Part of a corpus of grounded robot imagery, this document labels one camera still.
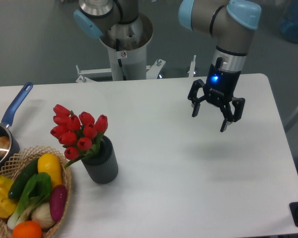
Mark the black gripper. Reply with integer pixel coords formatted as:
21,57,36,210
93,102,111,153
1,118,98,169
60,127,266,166
187,57,245,132

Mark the red tulip bouquet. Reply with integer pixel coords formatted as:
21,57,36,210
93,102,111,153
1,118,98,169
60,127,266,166
50,104,108,167

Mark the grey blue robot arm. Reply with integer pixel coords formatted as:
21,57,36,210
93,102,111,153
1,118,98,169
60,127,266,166
74,0,261,131

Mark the dark grey ribbed vase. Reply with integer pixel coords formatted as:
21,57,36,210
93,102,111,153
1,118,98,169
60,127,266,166
82,136,119,184

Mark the blue translucent container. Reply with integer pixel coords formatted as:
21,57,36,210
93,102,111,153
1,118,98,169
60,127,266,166
279,0,298,43

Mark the yellow squash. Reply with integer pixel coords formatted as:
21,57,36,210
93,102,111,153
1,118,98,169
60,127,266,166
37,153,63,189

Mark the purple eggplant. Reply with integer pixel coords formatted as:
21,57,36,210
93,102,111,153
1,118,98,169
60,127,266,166
49,184,68,222

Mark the green bok choy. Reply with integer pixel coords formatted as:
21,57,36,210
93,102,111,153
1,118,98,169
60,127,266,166
7,172,52,230

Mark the green cucumber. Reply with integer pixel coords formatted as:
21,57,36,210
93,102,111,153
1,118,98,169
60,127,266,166
8,158,39,200

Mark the beige garlic bulb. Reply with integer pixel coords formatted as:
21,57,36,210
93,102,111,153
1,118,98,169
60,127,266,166
31,203,56,230

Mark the brown bread roll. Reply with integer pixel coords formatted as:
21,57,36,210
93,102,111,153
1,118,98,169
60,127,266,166
0,136,10,158

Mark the orange fruit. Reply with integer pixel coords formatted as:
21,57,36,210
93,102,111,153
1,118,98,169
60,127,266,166
12,221,43,238

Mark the yellow bell pepper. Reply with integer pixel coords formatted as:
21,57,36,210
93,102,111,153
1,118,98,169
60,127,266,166
0,174,18,219

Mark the woven wicker basket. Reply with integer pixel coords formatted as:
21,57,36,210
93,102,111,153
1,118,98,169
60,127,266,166
0,146,72,238

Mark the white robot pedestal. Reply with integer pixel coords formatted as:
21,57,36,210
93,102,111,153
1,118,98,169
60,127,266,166
100,13,153,69

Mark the white metal base frame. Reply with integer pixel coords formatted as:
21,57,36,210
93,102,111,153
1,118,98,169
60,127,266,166
75,55,197,83

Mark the blue handled saucepan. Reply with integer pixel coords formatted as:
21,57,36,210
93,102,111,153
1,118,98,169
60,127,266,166
0,82,33,169

